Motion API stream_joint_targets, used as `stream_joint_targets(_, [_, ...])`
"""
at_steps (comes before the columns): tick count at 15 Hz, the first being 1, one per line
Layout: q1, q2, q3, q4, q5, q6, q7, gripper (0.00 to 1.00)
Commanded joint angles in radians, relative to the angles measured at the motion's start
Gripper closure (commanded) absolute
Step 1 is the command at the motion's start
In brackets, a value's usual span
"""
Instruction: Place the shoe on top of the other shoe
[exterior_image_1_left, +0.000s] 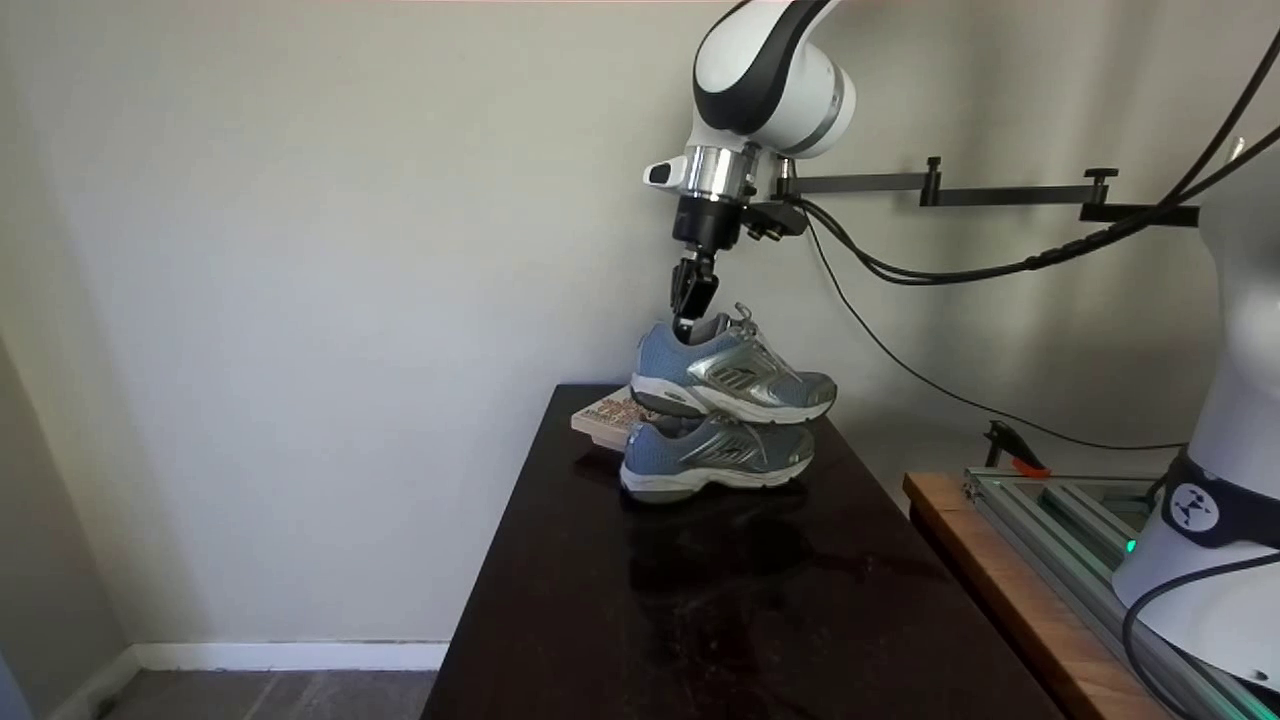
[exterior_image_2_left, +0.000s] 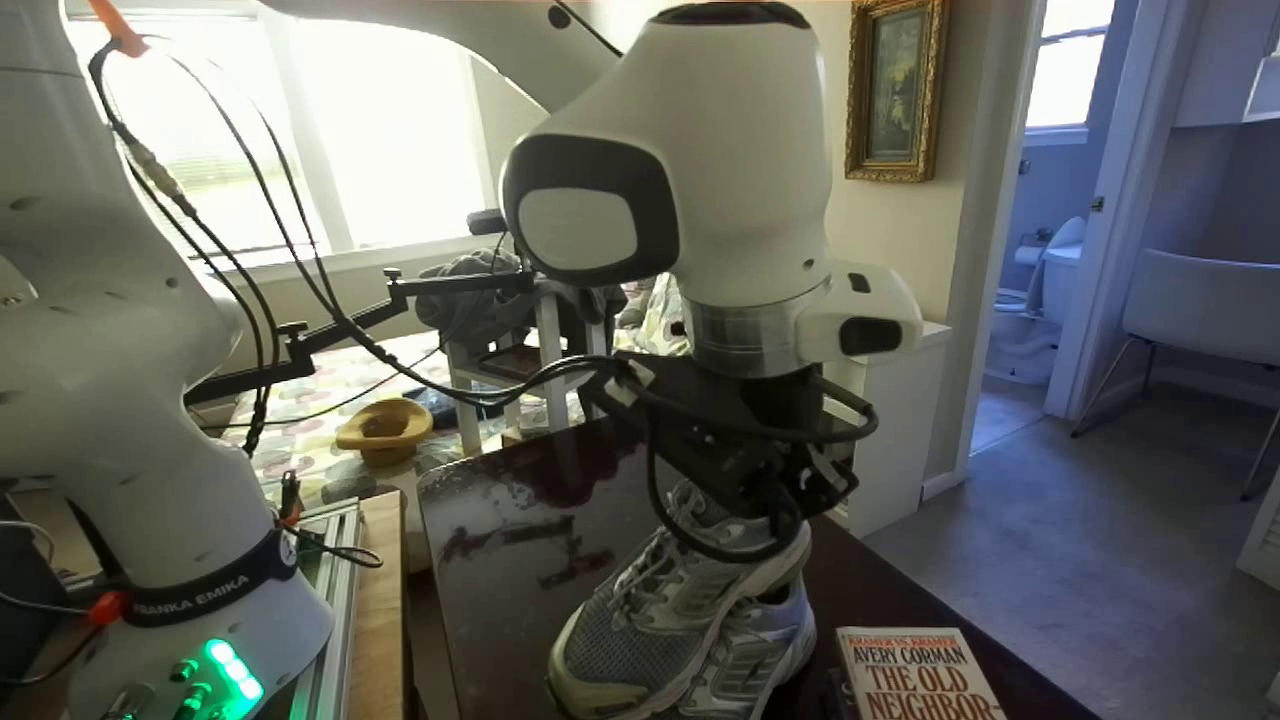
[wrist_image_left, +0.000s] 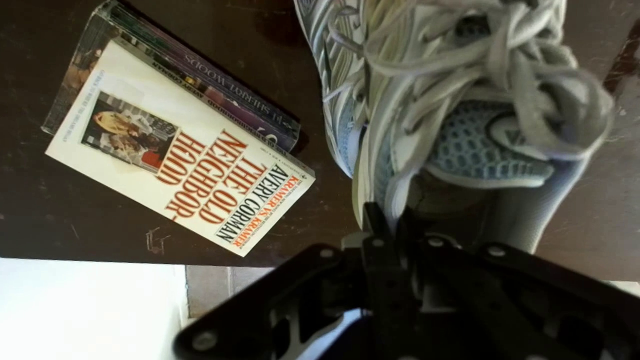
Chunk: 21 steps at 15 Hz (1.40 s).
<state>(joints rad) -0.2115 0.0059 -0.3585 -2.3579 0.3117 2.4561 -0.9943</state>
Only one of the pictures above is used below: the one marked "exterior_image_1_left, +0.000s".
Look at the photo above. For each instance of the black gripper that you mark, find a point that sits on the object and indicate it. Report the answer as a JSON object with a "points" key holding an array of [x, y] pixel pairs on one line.
{"points": [[706, 225]]}

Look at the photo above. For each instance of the grey blue running shoe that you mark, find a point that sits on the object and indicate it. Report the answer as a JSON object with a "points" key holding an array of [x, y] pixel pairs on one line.
{"points": [[734, 372], [720, 462]]}

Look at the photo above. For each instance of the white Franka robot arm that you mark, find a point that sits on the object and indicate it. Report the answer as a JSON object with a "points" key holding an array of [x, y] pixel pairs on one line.
{"points": [[764, 82]]}

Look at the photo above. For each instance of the white paperback book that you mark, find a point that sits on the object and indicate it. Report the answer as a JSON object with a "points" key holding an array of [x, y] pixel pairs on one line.
{"points": [[607, 419]]}

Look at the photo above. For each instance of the red black clamp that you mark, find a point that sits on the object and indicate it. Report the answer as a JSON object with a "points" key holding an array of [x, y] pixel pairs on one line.
{"points": [[1022, 448]]}

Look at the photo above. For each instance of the wooden board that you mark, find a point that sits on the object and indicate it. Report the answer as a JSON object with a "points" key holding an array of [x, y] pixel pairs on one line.
{"points": [[1012, 585]]}

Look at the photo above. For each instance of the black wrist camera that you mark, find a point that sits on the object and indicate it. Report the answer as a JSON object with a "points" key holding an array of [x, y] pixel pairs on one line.
{"points": [[778, 219]]}

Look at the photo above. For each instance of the black camera mount boom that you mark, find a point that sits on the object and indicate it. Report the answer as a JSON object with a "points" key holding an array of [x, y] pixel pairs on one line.
{"points": [[1000, 195]]}

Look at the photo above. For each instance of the aluminium rail frame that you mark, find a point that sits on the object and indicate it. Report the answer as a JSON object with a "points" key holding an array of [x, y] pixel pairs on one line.
{"points": [[1065, 535]]}

